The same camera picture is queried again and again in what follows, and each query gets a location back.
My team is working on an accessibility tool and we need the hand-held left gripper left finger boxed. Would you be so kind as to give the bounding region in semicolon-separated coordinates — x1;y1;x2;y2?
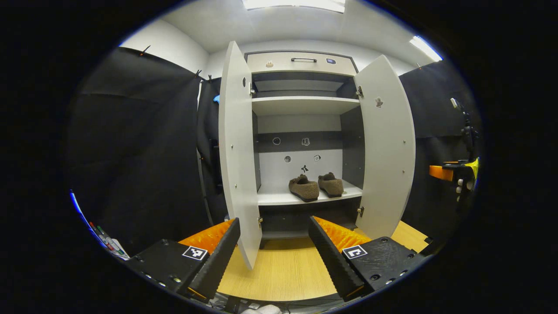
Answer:
126;217;241;302

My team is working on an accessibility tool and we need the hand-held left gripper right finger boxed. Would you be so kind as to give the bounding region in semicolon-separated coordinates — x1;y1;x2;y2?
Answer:
308;216;427;302

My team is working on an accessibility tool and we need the white cabinet door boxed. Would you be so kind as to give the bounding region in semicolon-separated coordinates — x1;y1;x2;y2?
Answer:
218;41;263;271
353;55;417;239

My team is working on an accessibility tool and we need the brown fuzzy shoe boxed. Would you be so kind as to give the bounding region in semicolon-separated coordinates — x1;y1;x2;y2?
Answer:
318;172;345;198
289;174;320;203

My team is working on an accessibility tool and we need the white shoe cabinet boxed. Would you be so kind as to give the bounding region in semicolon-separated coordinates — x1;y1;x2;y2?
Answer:
244;50;364;240

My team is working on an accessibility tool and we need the beige cabinet drawer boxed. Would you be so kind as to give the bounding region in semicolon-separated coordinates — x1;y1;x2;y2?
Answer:
245;51;359;77

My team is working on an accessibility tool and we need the person's white sneaker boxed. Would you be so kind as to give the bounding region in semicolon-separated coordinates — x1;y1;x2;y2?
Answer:
240;304;283;314

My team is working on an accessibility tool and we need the small ceiling light panel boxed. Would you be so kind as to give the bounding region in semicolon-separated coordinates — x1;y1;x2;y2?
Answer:
409;36;443;62

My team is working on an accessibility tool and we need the green cap plastic bottle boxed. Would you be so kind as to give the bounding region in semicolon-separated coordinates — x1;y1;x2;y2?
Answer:
97;225;128;259

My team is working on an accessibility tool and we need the black backdrop cloth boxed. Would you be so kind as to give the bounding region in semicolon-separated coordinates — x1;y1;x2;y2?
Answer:
65;46;482;258

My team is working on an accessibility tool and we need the large ceiling light panel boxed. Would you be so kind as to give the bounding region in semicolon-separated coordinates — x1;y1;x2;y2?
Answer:
242;0;346;14

